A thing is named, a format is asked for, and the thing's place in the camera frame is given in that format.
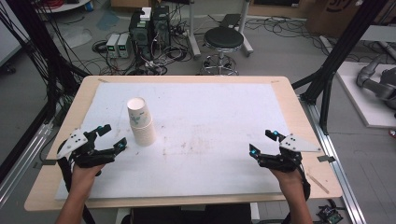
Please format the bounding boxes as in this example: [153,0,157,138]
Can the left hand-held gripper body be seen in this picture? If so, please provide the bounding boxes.
[56,128,117,169]

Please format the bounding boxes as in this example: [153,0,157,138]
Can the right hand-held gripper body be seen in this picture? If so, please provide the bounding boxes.
[259,133,322,173]

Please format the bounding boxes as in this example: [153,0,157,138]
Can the stack of white cups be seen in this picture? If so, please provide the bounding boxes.
[126,96,157,147]

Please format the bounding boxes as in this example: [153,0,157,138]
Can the person's left hand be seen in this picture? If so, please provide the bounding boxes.
[69,164,106,194]

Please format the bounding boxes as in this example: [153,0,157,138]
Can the person's right hand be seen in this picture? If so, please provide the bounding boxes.
[268,167,304,194]

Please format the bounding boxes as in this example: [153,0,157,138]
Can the thin wooden stick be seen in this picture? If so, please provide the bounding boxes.
[306,173,330,195]

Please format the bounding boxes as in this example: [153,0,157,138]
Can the white foam mat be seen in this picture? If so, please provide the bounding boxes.
[55,82,312,201]

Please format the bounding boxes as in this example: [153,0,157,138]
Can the green circuit board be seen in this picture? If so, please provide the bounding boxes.
[316,204,345,224]

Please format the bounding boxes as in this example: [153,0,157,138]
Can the white floor board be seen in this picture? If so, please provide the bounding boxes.
[335,61,396,129]

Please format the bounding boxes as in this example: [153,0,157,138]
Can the grey power supply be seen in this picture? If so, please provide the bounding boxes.
[106,33,120,59]
[117,33,132,59]

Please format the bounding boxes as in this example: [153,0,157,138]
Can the person's dark clothing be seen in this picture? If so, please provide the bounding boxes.
[120,203,253,224]

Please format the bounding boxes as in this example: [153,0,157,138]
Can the black computer tower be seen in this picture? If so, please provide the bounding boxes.
[151,5,172,50]
[129,10,153,62]

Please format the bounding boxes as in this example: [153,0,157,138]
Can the grey metal stand leg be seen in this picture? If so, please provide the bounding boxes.
[186,0,202,60]
[237,0,254,58]

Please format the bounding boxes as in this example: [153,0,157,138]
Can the black round stool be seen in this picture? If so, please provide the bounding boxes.
[200,26,246,77]

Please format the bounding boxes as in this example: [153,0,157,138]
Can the teal floor sheet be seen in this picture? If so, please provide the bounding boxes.
[95,10,120,32]

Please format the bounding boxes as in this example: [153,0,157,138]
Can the dark flat panel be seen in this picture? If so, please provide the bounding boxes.
[219,13,242,28]

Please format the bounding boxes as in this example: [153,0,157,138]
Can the small white box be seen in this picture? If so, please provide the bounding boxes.
[139,7,152,22]

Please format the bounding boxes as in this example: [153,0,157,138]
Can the round white table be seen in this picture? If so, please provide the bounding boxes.
[34,0,92,14]

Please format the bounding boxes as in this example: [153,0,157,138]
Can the brown cardboard box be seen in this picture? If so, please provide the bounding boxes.
[306,0,396,38]

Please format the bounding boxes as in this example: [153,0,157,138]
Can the grey shelf panel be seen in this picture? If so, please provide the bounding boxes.
[361,24,396,43]

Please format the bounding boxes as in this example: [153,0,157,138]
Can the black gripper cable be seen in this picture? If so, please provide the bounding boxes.
[57,157,96,224]
[281,166,312,224]

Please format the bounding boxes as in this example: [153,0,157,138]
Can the silver aluminium rail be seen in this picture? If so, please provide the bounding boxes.
[0,120,59,209]
[300,96,368,224]

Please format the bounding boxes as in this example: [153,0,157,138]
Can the tangle of floor cables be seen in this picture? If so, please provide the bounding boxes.
[92,31,194,77]
[246,15,331,57]

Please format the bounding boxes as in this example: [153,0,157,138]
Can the black metal frame with cables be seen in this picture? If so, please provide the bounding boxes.
[0,0,92,185]

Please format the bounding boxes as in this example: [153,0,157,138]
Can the white wall panel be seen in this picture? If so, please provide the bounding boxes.
[0,0,31,68]

